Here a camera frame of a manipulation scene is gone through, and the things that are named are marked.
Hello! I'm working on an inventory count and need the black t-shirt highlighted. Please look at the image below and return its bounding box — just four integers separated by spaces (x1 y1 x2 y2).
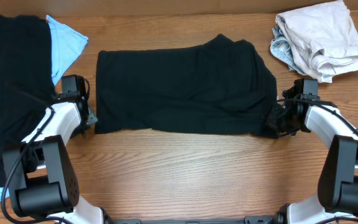
94 34 277 138

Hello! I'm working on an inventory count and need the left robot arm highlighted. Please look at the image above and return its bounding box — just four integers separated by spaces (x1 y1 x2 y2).
1 96 111 223

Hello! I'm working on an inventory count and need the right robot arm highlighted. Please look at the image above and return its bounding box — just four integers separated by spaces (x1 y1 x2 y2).
270 87 358 223

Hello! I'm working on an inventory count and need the blue grey folded garment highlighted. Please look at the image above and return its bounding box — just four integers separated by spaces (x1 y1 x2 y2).
270 25 305 75

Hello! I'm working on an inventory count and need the black shirt with logo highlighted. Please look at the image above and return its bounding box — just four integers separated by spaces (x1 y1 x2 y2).
0 16 55 187

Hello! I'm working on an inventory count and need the light blue shirt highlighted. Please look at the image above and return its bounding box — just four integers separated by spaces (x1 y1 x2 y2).
0 14 90 203

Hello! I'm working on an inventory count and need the white folded garment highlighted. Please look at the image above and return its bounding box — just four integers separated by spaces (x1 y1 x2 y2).
275 1 358 83

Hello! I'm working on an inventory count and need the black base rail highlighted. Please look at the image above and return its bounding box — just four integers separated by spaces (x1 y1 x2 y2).
104 215 286 224

